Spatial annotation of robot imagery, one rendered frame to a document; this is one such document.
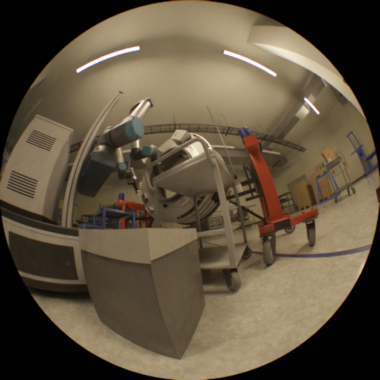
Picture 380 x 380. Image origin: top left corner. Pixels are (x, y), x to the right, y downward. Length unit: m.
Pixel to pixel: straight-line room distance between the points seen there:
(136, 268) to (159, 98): 4.20
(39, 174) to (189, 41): 3.88
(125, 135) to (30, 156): 0.58
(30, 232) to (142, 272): 0.50
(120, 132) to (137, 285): 0.69
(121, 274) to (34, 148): 0.72
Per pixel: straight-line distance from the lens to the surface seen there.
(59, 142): 0.78
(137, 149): 1.05
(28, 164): 0.75
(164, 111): 4.46
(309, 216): 0.86
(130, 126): 0.70
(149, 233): 0.16
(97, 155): 0.69
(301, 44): 3.01
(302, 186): 6.94
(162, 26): 4.00
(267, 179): 0.97
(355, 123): 9.37
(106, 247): 0.24
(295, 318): 0.42
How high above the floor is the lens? 0.31
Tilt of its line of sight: 21 degrees up
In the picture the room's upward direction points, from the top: 8 degrees counter-clockwise
